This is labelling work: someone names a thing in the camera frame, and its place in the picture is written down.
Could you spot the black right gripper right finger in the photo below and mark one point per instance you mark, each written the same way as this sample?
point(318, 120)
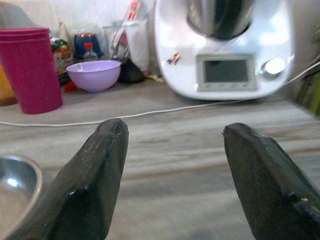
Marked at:
point(270, 185)

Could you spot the white kitchen cooking machine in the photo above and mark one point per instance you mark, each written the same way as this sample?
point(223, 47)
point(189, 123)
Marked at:
point(225, 57)

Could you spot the clear plastic bag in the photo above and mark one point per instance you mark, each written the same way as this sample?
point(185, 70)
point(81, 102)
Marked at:
point(127, 37)

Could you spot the steel bowl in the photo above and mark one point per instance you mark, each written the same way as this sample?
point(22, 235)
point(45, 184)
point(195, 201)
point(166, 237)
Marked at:
point(15, 185)

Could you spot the steel mixing jug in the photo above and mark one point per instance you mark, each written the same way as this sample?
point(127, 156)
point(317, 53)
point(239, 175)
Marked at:
point(220, 17)

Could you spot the magenta plastic canister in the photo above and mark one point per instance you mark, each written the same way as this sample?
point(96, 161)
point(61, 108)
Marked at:
point(30, 70)

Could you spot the green object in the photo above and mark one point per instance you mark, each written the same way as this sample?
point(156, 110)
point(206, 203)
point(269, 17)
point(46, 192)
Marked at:
point(311, 91)

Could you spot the colourful food packet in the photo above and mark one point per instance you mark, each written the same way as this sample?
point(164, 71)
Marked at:
point(61, 53)

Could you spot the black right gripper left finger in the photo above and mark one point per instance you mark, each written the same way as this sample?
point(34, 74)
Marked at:
point(85, 180)

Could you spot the orange container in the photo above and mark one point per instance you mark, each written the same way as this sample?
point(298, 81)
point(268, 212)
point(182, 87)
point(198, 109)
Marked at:
point(6, 87)

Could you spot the lilac plastic bowl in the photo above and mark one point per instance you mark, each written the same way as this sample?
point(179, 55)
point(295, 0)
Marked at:
point(95, 75)

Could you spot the small red-capped bottle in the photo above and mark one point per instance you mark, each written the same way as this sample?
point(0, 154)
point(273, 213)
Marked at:
point(90, 53)

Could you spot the black pouch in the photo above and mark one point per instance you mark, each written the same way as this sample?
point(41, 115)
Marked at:
point(131, 72)

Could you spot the dark blue jar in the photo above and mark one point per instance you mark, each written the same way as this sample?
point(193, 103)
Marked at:
point(86, 42)

